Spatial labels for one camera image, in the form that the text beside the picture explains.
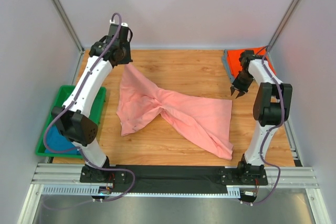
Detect green plastic tray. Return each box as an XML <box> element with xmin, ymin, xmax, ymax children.
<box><xmin>35</xmin><ymin>84</ymin><xmax>107</xmax><ymax>159</ymax></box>

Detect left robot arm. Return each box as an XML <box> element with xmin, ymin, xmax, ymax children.
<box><xmin>50</xmin><ymin>21</ymin><xmax>133</xmax><ymax>170</ymax></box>

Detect purple cable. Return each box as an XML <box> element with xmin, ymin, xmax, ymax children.
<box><xmin>238</xmin><ymin>45</ymin><xmax>286</xmax><ymax>207</ymax></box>
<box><xmin>41</xmin><ymin>13</ymin><xmax>137</xmax><ymax>210</ymax></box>

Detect white slotted cable duct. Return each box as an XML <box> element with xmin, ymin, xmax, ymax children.
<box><xmin>41</xmin><ymin>185</ymin><xmax>240</xmax><ymax>198</ymax></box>

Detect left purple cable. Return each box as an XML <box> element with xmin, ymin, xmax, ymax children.
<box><xmin>41</xmin><ymin>13</ymin><xmax>137</xmax><ymax>210</ymax></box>

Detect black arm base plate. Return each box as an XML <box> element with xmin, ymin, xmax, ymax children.
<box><xmin>80</xmin><ymin>165</ymin><xmax>268</xmax><ymax>186</ymax></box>

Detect blue t-shirt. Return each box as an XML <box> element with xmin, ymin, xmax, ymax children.
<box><xmin>47</xmin><ymin>125</ymin><xmax>75</xmax><ymax>151</ymax></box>

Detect aluminium frame rail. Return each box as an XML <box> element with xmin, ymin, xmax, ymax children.
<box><xmin>31</xmin><ymin>163</ymin><xmax>320</xmax><ymax>189</ymax></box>

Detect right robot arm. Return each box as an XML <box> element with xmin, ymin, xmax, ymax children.
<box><xmin>230</xmin><ymin>50</ymin><xmax>292</xmax><ymax>176</ymax></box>

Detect pink t-shirt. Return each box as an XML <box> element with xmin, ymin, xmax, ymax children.
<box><xmin>117</xmin><ymin>64</ymin><xmax>233</xmax><ymax>160</ymax></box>

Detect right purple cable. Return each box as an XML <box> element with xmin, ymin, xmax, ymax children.
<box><xmin>238</xmin><ymin>45</ymin><xmax>286</xmax><ymax>207</ymax></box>

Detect folded orange t-shirt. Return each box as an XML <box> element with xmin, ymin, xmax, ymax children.
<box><xmin>226</xmin><ymin>46</ymin><xmax>267</xmax><ymax>79</ymax></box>

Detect folded grey t-shirt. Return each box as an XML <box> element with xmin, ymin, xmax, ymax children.
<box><xmin>222</xmin><ymin>49</ymin><xmax>278</xmax><ymax>84</ymax></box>

